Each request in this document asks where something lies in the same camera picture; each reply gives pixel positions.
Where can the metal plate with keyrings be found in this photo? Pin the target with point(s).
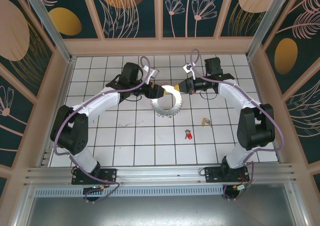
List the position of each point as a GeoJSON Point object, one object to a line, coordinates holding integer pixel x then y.
{"type": "Point", "coordinates": [175, 103]}

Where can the brass keys bunch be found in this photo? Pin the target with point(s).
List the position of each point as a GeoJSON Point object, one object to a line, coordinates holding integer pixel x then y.
{"type": "Point", "coordinates": [205, 122]}

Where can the red capped key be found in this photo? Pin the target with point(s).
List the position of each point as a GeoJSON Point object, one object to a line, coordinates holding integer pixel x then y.
{"type": "Point", "coordinates": [189, 136]}

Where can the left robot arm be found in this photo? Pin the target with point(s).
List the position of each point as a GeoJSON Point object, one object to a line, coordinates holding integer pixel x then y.
{"type": "Point", "coordinates": [75, 133]}

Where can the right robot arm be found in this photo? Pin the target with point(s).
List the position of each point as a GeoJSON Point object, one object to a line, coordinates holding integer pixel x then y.
{"type": "Point", "coordinates": [255, 126]}

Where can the small power connector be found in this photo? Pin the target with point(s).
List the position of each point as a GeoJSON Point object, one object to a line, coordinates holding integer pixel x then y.
{"type": "Point", "coordinates": [240, 187]}
{"type": "Point", "coordinates": [98, 187]}

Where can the grey metal sheet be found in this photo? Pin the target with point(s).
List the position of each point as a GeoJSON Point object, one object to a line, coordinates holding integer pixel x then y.
{"type": "Point", "coordinates": [160, 211]}

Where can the aluminium table edge rail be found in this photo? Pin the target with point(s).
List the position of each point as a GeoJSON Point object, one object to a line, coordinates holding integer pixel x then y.
{"type": "Point", "coordinates": [66, 85]}
{"type": "Point", "coordinates": [257, 86]}

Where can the wall panel with flower outlines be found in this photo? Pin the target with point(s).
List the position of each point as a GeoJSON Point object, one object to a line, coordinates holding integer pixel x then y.
{"type": "Point", "coordinates": [180, 24]}

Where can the aluminium corner post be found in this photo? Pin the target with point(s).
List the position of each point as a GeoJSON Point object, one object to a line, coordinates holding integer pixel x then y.
{"type": "Point", "coordinates": [265, 19]}
{"type": "Point", "coordinates": [50, 24]}

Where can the wall panel golden oval feathers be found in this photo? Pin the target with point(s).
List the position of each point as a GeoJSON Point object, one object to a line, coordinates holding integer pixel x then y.
{"type": "Point", "coordinates": [286, 56]}

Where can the wide aluminium mounting rail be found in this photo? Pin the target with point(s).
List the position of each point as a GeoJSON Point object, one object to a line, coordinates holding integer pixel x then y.
{"type": "Point", "coordinates": [160, 174]}

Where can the wall panel with golden oval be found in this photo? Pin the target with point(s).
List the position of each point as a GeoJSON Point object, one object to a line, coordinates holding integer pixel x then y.
{"type": "Point", "coordinates": [65, 21]}

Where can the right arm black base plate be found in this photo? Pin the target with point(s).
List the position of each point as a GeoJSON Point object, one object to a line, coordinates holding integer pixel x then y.
{"type": "Point", "coordinates": [212, 173]}

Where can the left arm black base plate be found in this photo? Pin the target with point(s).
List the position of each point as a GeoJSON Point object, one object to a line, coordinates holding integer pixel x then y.
{"type": "Point", "coordinates": [110, 176]}

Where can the wall panel with feather outlines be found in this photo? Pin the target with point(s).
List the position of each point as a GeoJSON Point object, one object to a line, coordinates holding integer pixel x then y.
{"type": "Point", "coordinates": [305, 121]}

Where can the wall panel with large pink circle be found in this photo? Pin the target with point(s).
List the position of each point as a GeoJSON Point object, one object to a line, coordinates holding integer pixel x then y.
{"type": "Point", "coordinates": [12, 31]}

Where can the wall panel with single flower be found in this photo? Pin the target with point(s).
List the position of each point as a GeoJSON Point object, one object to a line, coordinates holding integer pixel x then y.
{"type": "Point", "coordinates": [10, 126]}

